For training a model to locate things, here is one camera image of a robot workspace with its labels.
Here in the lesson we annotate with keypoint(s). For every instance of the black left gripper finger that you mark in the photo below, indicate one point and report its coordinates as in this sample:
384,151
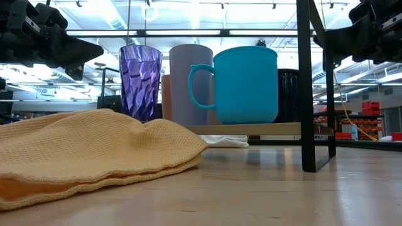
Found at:
75,50
77,72

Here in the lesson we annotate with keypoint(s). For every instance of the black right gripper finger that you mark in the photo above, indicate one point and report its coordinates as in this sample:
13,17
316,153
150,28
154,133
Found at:
348,40
337,60

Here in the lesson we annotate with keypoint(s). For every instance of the dark navy mug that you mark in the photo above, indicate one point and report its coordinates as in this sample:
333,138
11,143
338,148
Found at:
287,94

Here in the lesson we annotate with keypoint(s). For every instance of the purple faceted tumbler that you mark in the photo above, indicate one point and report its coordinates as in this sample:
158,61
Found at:
139,81

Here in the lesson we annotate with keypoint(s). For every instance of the blue plastic mug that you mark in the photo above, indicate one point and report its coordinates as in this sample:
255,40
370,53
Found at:
248,84

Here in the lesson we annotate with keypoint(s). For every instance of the lavender plastic cup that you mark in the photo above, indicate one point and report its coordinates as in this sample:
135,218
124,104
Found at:
185,88

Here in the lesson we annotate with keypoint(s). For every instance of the red storage bins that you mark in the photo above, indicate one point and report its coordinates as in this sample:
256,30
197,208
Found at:
370,107

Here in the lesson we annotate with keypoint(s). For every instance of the yellow waffle cloth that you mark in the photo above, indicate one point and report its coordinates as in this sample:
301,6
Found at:
94,147

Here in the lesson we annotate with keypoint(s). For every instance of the white checked cloth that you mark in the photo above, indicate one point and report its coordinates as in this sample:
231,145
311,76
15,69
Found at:
226,141

